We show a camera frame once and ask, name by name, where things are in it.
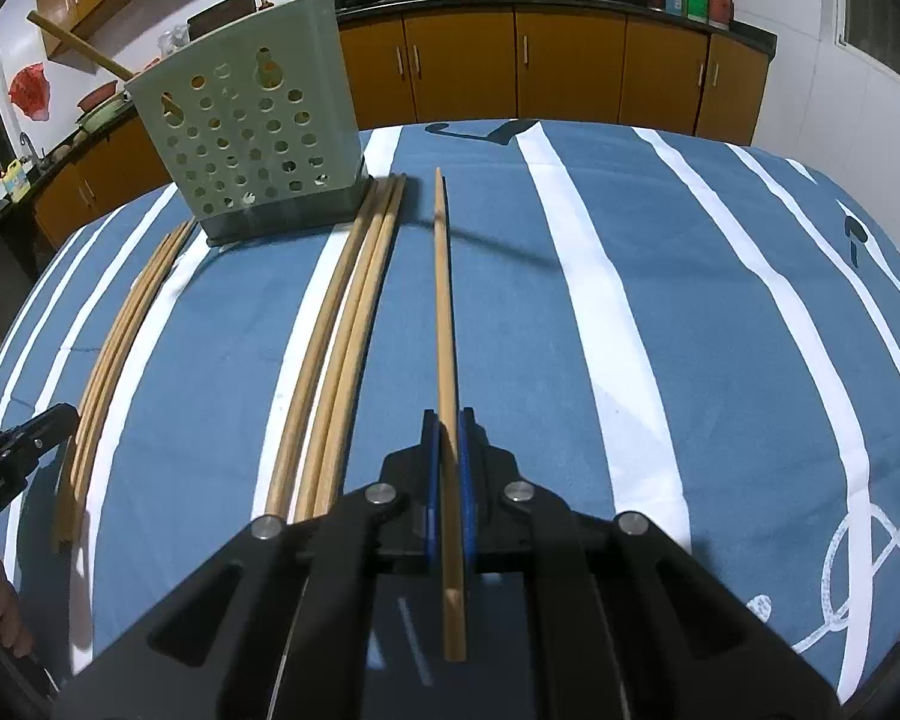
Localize wooden lower kitchen cabinet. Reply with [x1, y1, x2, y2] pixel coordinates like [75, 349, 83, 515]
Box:
[34, 4, 770, 248]

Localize blue white striped tablecloth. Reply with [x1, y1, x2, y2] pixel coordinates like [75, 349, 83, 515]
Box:
[0, 118, 900, 706]

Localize green basin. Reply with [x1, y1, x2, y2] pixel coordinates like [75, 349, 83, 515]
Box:
[81, 101, 133, 130]

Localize clear chopstick holder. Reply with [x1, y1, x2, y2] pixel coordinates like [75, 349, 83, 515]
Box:
[124, 0, 376, 246]

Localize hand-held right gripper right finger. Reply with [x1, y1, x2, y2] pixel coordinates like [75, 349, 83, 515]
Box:
[456, 406, 845, 720]

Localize hanging red plastic bag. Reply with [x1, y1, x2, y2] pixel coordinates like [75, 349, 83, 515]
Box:
[9, 64, 52, 121]

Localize wooden chopstick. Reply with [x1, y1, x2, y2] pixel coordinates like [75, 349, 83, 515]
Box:
[61, 225, 188, 545]
[309, 174, 408, 518]
[28, 11, 134, 82]
[291, 175, 397, 522]
[52, 231, 177, 547]
[71, 219, 198, 537]
[431, 167, 467, 662]

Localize three chopsticks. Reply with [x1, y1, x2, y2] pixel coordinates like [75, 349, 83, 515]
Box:
[265, 176, 386, 517]

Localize black kitchen countertop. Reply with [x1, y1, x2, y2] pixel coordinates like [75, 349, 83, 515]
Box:
[0, 0, 779, 241]

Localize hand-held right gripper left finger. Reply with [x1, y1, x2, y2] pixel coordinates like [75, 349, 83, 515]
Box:
[49, 409, 443, 720]

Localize dark cutting board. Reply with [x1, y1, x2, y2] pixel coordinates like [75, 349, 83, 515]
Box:
[187, 0, 257, 42]

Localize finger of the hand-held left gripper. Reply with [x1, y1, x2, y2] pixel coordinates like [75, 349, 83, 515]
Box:
[0, 403, 82, 535]

